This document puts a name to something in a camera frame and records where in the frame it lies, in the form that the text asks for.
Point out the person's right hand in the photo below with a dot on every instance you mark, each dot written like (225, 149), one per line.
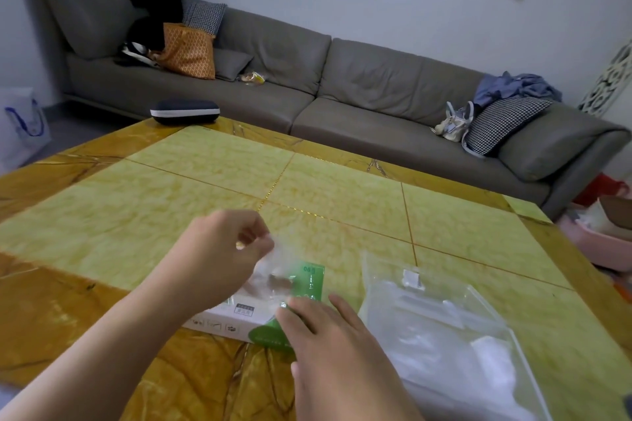
(345, 376)

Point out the person's left hand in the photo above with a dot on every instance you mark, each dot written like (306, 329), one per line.
(212, 258)

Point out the person's left fingers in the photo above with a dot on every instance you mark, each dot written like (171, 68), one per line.
(249, 233)

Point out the person's right fingers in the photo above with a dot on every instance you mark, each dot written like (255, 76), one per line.
(306, 324)

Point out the small clear plastic bag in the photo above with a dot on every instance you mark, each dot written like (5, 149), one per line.
(276, 267)

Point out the green and white box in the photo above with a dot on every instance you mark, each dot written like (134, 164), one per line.
(232, 317)

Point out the person's left forearm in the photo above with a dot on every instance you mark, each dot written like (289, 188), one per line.
(98, 361)

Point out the large clear zip bag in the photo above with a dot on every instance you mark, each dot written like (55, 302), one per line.
(434, 317)

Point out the black glasses case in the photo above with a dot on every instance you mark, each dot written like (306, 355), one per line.
(184, 111)

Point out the yellow snack packet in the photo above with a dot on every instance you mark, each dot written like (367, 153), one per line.
(253, 78)

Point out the small grey cushion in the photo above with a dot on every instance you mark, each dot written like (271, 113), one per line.
(231, 63)

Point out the orange tote bag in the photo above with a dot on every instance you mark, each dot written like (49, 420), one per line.
(190, 53)

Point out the white folded cloth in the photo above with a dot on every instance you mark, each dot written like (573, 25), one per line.
(498, 366)

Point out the grey sofa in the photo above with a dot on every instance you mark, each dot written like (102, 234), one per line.
(385, 80)

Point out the black and white bag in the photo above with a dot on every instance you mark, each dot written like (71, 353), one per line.
(139, 54)

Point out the small houndstooth cushion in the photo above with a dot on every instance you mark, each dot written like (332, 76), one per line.
(203, 17)

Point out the white handbag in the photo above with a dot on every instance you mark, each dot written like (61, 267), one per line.
(454, 123)

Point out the black clothing pile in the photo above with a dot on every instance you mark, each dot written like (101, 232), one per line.
(153, 1)

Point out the large houndstooth cushion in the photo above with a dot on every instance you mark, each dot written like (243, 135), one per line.
(503, 124)

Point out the pink plastic basin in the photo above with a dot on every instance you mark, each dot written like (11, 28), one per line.
(597, 243)

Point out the blue clothing pile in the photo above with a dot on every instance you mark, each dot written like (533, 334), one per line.
(518, 86)

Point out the red plastic bag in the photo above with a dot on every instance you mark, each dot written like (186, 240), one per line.
(600, 186)

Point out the white carved screen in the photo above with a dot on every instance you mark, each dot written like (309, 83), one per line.
(610, 82)

